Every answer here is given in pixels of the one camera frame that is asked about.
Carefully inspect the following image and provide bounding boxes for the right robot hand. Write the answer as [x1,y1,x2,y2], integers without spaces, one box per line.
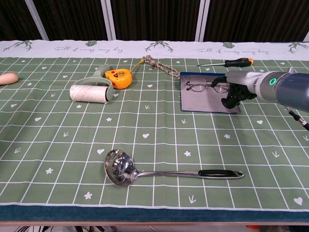
[211,71,260,109]

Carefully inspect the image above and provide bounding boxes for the blue glasses case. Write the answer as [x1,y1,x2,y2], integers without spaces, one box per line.
[180,72,241,114]

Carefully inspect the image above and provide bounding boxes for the wire-frame eyeglasses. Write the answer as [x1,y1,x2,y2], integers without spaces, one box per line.
[185,77,230,94]

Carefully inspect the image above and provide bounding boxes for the black orange screwdriver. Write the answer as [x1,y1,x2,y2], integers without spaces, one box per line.
[197,58,254,68]

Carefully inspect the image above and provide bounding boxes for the yellow tape measure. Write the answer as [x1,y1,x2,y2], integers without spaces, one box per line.
[105,59,145,90]

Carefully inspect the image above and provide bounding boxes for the stainless steel ladle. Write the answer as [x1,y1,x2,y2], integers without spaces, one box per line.
[104,149,245,188]

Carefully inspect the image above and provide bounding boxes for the green lint roller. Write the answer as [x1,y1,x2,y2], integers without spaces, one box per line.
[70,64,114,105]

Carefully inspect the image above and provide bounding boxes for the green grid tablecloth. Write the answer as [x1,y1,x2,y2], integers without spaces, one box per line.
[0,39,309,222]

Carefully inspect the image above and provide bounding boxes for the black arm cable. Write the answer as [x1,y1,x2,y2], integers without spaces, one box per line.
[284,105,309,131]

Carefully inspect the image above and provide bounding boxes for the wooden stamp handle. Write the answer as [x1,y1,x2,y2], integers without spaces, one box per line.
[0,72,19,85]

